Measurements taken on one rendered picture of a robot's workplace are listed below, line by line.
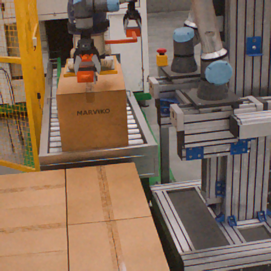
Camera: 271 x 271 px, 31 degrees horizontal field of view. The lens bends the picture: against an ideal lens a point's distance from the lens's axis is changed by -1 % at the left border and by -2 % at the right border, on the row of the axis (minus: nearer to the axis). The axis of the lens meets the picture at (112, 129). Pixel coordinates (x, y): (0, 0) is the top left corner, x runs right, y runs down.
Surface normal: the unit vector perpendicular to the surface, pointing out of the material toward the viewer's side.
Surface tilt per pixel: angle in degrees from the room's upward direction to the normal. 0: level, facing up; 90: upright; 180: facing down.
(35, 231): 0
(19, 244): 0
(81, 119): 90
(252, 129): 90
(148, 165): 90
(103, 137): 90
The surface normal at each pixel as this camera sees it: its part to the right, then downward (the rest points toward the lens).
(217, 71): -0.01, 0.49
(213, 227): -0.07, -0.93
